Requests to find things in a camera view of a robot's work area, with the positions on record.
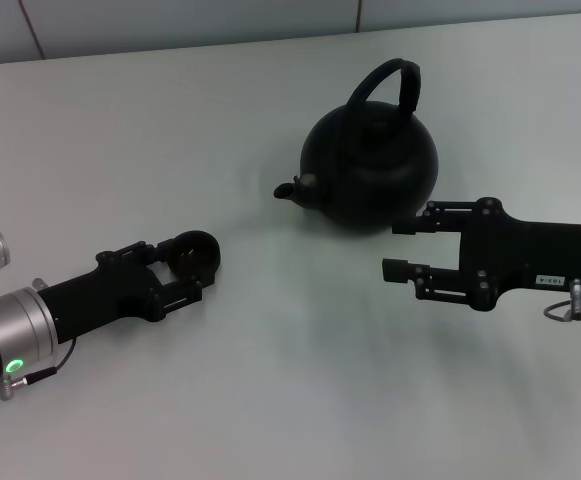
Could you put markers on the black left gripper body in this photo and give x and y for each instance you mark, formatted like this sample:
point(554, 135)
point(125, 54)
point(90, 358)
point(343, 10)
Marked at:
point(105, 295)

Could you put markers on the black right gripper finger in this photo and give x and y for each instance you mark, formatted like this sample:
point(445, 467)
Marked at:
point(405, 228)
point(395, 270)

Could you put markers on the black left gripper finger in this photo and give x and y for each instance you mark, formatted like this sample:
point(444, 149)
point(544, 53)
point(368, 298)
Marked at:
point(182, 295)
point(142, 251)

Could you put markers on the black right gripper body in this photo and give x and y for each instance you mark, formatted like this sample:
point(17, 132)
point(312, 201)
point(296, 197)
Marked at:
point(520, 255)

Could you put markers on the small black teacup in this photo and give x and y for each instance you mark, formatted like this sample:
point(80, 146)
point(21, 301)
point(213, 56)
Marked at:
point(205, 245)

